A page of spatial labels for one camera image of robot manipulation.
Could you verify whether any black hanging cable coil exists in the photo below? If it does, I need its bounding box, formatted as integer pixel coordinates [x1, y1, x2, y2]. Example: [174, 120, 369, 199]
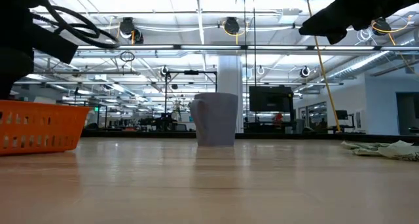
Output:
[119, 50, 136, 63]

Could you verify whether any thin black hanging cable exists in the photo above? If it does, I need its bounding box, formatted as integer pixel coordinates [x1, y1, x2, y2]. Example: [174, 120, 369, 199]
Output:
[243, 0, 247, 133]
[253, 0, 257, 87]

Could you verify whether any black metal frame rig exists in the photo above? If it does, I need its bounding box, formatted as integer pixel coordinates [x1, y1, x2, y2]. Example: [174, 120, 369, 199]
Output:
[164, 69, 218, 126]

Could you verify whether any lilac ceramic mug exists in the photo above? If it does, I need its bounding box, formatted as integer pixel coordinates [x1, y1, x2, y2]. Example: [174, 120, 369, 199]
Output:
[189, 92, 240, 147]

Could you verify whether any long horizontal light bar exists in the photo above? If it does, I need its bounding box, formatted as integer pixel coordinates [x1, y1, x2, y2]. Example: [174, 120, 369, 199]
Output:
[75, 44, 419, 51]

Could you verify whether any silver ventilation duct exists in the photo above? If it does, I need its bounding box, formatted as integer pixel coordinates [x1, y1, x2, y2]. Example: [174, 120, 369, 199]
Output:
[323, 50, 402, 81]

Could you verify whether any white building column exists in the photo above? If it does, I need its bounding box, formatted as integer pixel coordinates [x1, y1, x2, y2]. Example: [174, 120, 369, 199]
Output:
[217, 55, 244, 134]

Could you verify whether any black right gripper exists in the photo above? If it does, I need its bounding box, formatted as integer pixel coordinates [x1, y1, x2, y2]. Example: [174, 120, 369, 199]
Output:
[298, 0, 419, 45]

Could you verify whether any large black monitor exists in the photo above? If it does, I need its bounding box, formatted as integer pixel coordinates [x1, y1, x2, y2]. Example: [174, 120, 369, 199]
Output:
[248, 85, 295, 113]

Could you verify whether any yellow hanging cord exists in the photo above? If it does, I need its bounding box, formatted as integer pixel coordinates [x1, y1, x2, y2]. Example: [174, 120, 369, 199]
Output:
[304, 0, 342, 133]

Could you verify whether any green white sweetener packet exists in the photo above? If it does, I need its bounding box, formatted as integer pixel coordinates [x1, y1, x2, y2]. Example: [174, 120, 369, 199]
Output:
[340, 140, 392, 157]
[378, 139, 419, 162]

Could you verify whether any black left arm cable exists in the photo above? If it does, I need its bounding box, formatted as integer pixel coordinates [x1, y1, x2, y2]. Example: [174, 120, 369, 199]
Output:
[32, 0, 121, 50]

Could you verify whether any small black monitor on stand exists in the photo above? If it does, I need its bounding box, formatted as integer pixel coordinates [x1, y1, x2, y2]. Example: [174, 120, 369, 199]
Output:
[335, 109, 356, 133]

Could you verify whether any thin ceiling light strip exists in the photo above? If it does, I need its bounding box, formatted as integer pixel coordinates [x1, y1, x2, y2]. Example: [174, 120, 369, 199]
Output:
[14, 81, 344, 86]

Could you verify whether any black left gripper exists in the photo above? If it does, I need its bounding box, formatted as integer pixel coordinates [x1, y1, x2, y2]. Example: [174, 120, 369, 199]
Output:
[0, 47, 35, 100]

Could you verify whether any black ceiling cord reel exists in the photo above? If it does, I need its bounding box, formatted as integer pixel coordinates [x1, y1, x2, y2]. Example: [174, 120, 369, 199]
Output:
[371, 18, 393, 37]
[118, 16, 145, 45]
[222, 16, 247, 45]

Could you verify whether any pale grey box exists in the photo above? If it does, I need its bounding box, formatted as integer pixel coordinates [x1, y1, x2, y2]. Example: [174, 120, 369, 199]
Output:
[33, 96, 57, 104]

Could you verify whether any orange plastic basket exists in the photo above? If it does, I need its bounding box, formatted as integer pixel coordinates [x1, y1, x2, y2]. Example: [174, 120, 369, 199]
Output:
[0, 99, 92, 157]

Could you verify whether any dark office desk equipment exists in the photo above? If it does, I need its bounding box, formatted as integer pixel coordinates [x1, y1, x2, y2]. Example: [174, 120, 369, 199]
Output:
[106, 111, 191, 132]

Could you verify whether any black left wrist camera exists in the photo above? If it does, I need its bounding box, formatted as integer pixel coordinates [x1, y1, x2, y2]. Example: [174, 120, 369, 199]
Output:
[31, 23, 79, 65]

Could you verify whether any dark doorway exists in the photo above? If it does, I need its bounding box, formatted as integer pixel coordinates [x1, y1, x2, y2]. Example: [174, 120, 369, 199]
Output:
[395, 92, 419, 136]

